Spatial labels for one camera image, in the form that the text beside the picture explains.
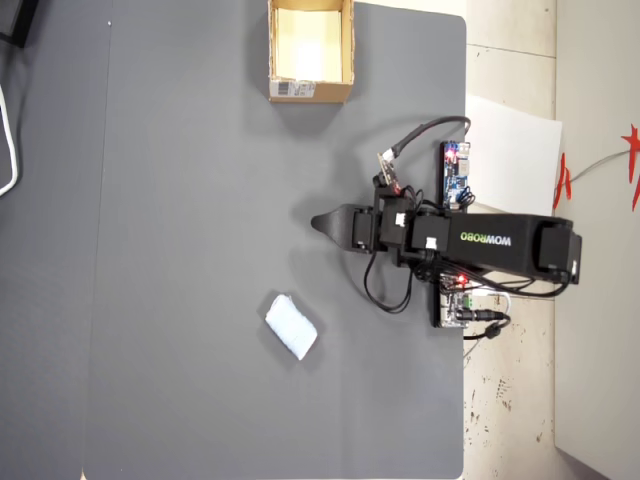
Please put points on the blue circuit board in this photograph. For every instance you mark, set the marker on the blue circuit board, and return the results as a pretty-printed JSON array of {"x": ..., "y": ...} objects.
[{"x": 452, "y": 175}]

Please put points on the white paper sheet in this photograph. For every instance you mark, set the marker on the white paper sheet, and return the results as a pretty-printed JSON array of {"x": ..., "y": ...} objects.
[{"x": 515, "y": 160}]

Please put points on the white cloth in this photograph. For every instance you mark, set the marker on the white cloth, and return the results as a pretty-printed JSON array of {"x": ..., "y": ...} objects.
[{"x": 291, "y": 326}]

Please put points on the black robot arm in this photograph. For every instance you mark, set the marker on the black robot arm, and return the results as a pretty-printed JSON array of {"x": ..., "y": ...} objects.
[{"x": 490, "y": 240}]

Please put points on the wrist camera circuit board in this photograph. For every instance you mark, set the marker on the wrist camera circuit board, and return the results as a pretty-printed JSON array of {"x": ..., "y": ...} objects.
[{"x": 387, "y": 172}]

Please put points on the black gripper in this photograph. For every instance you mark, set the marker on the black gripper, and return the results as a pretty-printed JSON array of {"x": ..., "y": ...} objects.
[{"x": 364, "y": 230}]

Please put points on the gray textured mat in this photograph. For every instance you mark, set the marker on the gray textured mat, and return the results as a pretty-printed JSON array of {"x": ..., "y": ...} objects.
[{"x": 200, "y": 250}]

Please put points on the black rectangular object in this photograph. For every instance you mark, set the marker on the black rectangular object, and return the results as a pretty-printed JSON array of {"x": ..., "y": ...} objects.
[{"x": 15, "y": 20}]

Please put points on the motor controller board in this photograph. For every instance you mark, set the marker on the motor controller board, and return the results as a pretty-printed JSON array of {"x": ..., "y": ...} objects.
[{"x": 452, "y": 310}]

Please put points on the white flat board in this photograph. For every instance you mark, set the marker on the white flat board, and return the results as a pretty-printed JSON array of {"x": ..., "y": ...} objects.
[{"x": 610, "y": 465}]

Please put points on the open cardboard box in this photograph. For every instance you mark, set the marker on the open cardboard box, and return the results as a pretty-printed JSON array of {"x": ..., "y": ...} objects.
[{"x": 325, "y": 92}]

